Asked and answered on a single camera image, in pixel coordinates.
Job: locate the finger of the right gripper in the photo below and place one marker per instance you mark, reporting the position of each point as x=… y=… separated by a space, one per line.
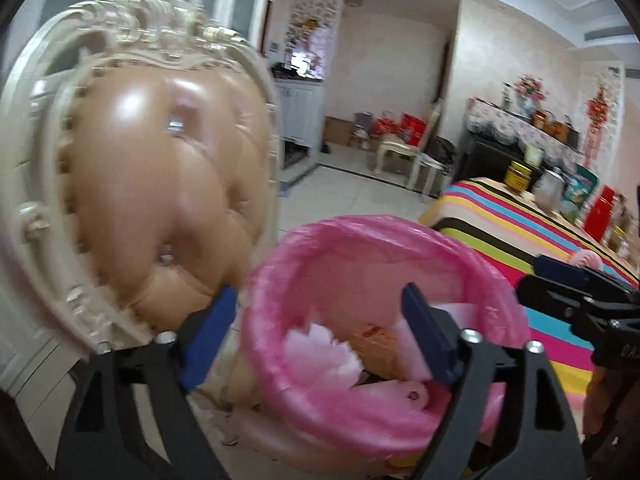
x=565 y=302
x=588 y=280

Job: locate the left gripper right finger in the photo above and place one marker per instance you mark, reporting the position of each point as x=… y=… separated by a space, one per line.
x=508 y=416

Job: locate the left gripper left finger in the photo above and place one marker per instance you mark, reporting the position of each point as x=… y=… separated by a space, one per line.
x=130 y=416

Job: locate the white foam block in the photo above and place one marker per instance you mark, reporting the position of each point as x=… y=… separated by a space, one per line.
x=411 y=360

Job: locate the yellow printed cardboard box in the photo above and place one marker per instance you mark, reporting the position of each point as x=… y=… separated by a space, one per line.
x=377 y=348

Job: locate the orange fruit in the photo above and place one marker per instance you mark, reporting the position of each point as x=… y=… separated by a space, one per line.
x=316 y=359

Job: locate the pink lined trash bin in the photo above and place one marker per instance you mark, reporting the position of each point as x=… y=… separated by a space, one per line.
x=349 y=271

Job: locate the person right hand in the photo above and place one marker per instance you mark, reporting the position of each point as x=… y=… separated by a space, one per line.
x=603 y=388

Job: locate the pink foam net ball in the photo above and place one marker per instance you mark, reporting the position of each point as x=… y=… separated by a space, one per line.
x=586 y=258

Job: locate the red thermos jug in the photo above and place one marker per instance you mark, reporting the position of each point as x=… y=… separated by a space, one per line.
x=597 y=219

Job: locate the striped colourful tablecloth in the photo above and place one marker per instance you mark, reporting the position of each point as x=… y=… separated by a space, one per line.
x=510 y=231

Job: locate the small yellow lid jar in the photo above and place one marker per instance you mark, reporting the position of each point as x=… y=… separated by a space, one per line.
x=616 y=239

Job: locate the green snack bag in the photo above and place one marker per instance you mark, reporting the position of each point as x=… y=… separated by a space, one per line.
x=579 y=188

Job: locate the yellow lidded jar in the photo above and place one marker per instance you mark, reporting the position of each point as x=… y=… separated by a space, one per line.
x=517 y=177

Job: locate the piano with lace cover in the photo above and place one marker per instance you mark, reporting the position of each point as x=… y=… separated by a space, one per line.
x=492 y=138

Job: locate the red chinese knot ornament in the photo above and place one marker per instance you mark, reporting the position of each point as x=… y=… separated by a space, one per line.
x=597 y=114

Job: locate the flower vase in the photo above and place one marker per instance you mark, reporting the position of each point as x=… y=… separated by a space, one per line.
x=530 y=93

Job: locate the white dining chair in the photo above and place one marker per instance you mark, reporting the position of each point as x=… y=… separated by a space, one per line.
x=393 y=145

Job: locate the red gift bags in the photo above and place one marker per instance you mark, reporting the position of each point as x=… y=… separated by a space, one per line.
x=408 y=129

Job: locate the beige tufted chair left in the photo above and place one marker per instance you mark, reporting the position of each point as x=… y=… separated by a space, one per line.
x=139 y=167

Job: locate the white low cabinet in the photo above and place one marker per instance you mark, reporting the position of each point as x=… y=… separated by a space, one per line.
x=301 y=104

